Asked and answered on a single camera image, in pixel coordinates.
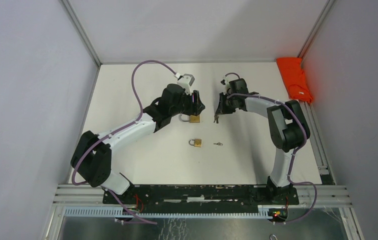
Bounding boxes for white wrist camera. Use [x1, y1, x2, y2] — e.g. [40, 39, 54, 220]
[220, 76, 232, 95]
[174, 72, 195, 95]

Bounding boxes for large brass padlock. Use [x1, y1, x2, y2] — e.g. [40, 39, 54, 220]
[179, 114, 201, 123]

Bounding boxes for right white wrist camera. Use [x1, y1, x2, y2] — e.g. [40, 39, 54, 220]
[220, 76, 232, 95]

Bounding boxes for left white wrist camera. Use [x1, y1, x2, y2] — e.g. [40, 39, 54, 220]
[174, 72, 195, 95]

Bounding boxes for small brass padlock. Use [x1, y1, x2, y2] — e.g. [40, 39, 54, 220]
[188, 138, 202, 148]

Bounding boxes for silver keys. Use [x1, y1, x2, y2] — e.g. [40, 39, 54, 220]
[213, 114, 219, 124]

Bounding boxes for orange folded cloth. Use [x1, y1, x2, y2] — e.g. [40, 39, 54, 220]
[276, 57, 314, 104]

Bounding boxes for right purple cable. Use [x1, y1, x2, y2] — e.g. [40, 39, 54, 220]
[223, 72, 318, 225]

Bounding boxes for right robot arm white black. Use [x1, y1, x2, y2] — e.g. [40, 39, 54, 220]
[214, 78, 310, 204]

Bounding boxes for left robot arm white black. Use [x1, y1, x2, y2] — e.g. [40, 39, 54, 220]
[70, 83, 206, 204]

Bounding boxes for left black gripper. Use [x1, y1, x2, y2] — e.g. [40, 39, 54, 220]
[170, 89, 205, 117]

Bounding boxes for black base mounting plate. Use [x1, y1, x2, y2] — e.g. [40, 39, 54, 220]
[102, 184, 300, 214]

